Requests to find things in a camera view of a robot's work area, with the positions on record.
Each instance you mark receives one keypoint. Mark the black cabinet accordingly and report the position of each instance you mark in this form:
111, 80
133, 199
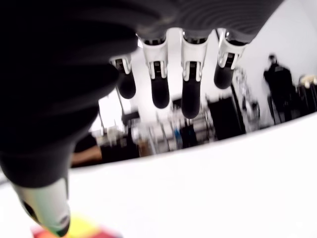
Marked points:
225, 119

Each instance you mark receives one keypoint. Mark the multicoloured Rubik's cube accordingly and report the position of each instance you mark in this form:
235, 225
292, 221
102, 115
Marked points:
86, 228

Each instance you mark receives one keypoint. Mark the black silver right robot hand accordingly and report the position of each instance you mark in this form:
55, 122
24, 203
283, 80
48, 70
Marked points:
49, 74

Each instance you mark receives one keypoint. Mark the standing person in black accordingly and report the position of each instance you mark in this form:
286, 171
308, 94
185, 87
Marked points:
280, 81

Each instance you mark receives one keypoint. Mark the person's bare forearm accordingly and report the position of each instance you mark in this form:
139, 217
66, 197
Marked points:
86, 156

